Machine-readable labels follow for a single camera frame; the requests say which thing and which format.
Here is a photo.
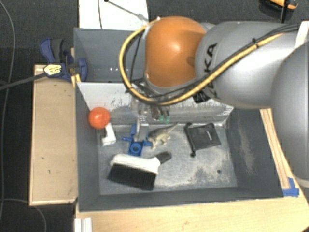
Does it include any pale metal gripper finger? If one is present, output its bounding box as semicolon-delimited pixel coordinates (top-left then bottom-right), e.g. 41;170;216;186
136;116;147;140

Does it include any blue plastic part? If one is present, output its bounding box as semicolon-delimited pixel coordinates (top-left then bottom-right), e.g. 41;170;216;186
121;124;153;157

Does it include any grey toy lizard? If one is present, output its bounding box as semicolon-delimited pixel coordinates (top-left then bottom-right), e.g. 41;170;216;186
147;122;180;150

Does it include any small white block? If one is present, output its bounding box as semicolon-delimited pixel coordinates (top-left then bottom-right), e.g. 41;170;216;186
101;123;117;147

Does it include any white brush with black bristles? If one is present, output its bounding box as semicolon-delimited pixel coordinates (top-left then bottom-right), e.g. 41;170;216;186
107;151;173;191

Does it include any orange ball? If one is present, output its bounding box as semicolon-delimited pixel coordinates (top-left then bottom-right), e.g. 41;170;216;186
88;107;111;130

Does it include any grey metal bin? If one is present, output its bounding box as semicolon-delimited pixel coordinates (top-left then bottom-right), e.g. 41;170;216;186
73;27;284;211

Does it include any pale wood board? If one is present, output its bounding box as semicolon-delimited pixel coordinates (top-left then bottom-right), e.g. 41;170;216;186
28;64;79;206

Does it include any black cylinder on white bracket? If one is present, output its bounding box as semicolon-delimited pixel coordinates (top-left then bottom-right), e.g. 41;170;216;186
193;91;210;104

